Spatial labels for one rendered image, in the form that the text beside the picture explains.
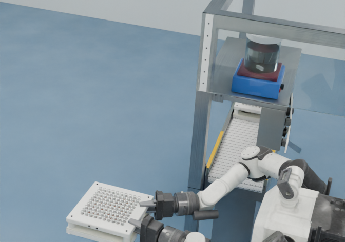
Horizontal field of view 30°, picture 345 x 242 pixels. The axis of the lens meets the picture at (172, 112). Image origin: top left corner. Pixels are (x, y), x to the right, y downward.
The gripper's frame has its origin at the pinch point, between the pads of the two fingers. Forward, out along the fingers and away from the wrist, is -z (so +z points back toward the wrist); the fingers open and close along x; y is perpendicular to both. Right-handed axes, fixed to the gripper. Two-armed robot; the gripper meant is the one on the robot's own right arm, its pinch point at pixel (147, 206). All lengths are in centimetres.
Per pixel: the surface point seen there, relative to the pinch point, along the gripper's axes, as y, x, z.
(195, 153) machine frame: 41, 6, 30
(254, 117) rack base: 88, 18, 76
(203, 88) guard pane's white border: 40, -27, 30
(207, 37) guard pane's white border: 41, -50, 29
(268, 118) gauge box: 33, -16, 58
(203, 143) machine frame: 39, 0, 32
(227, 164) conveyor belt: 51, 21, 50
